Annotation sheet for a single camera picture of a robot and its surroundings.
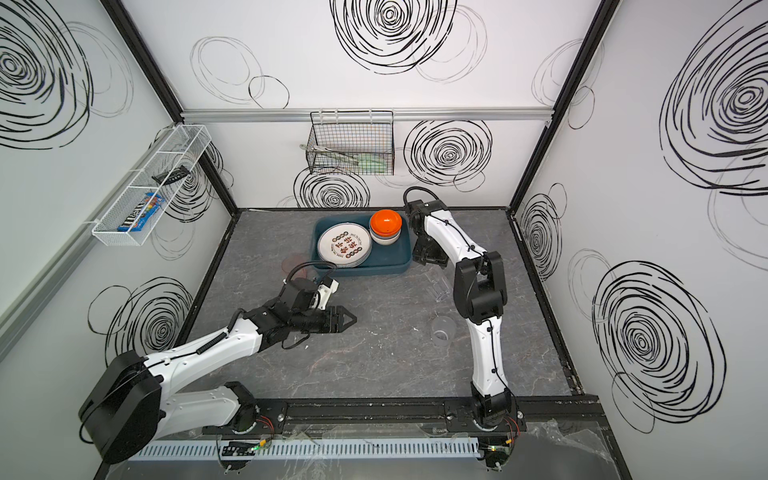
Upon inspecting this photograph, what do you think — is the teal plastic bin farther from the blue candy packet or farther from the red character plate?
the blue candy packet

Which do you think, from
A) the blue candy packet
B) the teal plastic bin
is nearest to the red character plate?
the teal plastic bin

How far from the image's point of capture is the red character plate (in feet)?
3.41
